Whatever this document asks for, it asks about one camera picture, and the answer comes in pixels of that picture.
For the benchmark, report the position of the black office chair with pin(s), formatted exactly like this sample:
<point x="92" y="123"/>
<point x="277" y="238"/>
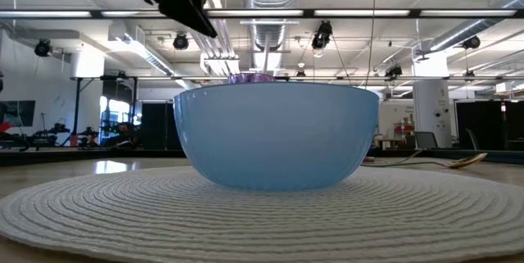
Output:
<point x="425" y="140"/>

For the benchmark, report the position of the purple faceted plastic cup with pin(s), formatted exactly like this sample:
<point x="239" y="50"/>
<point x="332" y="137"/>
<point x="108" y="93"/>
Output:
<point x="250" y="78"/>

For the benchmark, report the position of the light blue plastic bowl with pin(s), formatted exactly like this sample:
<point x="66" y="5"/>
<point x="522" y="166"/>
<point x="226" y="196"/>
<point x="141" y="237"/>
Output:
<point x="276" y="136"/>

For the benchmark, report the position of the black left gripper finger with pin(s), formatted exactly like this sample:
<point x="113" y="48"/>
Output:
<point x="192" y="11"/>

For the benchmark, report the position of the black aluminium table frame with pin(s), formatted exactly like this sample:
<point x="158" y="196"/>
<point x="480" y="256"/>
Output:
<point x="82" y="155"/>

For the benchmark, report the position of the black overhead light bar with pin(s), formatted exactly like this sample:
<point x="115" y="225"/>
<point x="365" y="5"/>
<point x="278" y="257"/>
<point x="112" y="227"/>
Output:
<point x="262" y="13"/>

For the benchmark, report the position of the black ceiling spotlight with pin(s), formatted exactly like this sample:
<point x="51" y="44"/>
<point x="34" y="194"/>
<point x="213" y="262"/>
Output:
<point x="180" y="42"/>
<point x="471" y="42"/>
<point x="322" y="35"/>
<point x="42" y="48"/>

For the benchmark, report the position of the white round woven placemat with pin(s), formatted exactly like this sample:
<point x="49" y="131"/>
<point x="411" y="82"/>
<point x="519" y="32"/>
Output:
<point x="262" y="222"/>

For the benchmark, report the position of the white round column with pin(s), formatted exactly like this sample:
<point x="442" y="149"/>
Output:
<point x="432" y="107"/>

